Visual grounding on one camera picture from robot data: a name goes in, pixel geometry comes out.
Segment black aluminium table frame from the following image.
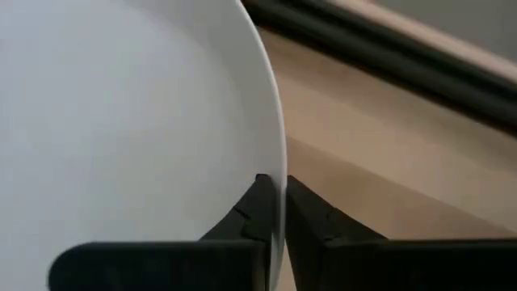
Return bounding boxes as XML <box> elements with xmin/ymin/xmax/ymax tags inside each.
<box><xmin>241</xmin><ymin>0</ymin><xmax>517</xmax><ymax>137</ymax></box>

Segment white plate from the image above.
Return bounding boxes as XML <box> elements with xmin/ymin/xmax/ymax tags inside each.
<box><xmin>0</xmin><ymin>0</ymin><xmax>288</xmax><ymax>291</ymax></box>

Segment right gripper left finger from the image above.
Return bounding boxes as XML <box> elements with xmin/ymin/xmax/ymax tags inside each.
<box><xmin>47</xmin><ymin>173</ymin><xmax>280</xmax><ymax>291</ymax></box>

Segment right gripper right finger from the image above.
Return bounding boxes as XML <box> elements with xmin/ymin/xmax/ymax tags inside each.
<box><xmin>284</xmin><ymin>175</ymin><xmax>517</xmax><ymax>291</ymax></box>

